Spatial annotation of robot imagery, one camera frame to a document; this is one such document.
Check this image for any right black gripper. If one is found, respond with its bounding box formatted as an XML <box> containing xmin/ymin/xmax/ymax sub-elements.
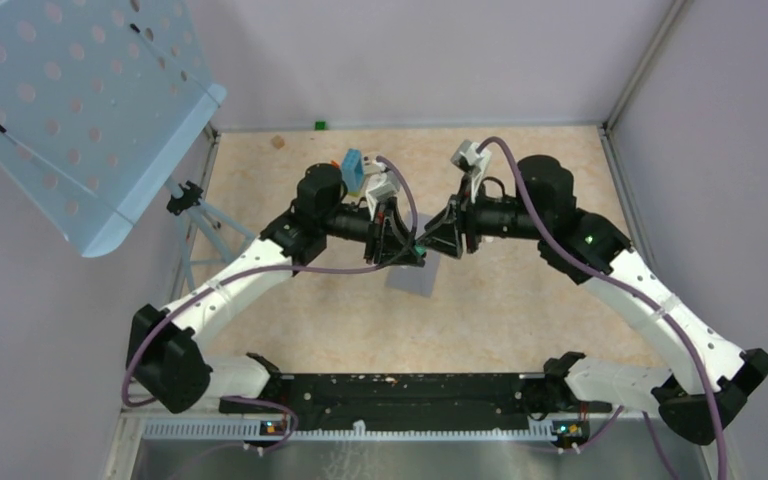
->
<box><xmin>416</xmin><ymin>175</ymin><xmax>547</xmax><ymax>260</ymax></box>

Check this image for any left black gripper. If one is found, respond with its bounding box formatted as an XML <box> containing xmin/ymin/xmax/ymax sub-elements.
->
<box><xmin>321</xmin><ymin>196</ymin><xmax>426</xmax><ymax>268</ymax></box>

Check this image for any grey envelope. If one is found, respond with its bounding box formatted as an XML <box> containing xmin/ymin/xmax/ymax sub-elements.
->
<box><xmin>385</xmin><ymin>251</ymin><xmax>441</xmax><ymax>298</ymax></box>

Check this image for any colourful toy block assembly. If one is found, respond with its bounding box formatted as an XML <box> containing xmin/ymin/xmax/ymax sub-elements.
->
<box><xmin>331</xmin><ymin>149</ymin><xmax>382</xmax><ymax>197</ymax></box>

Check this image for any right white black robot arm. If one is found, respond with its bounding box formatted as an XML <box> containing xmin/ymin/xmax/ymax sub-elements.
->
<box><xmin>420</xmin><ymin>154</ymin><xmax>768</xmax><ymax>445</ymax></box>

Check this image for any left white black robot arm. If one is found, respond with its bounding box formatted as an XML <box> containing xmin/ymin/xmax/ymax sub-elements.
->
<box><xmin>120</xmin><ymin>156</ymin><xmax>425</xmax><ymax>414</ymax></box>

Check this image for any small tan wooden piece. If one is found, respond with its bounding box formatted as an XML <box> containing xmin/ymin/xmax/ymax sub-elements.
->
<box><xmin>271</xmin><ymin>135</ymin><xmax>285</xmax><ymax>149</ymax></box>

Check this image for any light blue perforated music stand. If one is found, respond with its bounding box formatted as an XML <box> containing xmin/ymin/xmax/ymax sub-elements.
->
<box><xmin>0</xmin><ymin>1</ymin><xmax>254</xmax><ymax>267</ymax></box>

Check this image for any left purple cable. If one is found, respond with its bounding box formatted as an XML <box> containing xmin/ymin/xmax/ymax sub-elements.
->
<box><xmin>121</xmin><ymin>156</ymin><xmax>421</xmax><ymax>455</ymax></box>

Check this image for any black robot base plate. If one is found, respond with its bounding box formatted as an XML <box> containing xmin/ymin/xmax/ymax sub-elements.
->
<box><xmin>218</xmin><ymin>356</ymin><xmax>613</xmax><ymax>432</ymax></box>

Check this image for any white slotted cable duct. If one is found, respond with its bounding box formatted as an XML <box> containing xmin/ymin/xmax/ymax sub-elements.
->
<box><xmin>142</xmin><ymin>419</ymin><xmax>557</xmax><ymax>442</ymax></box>

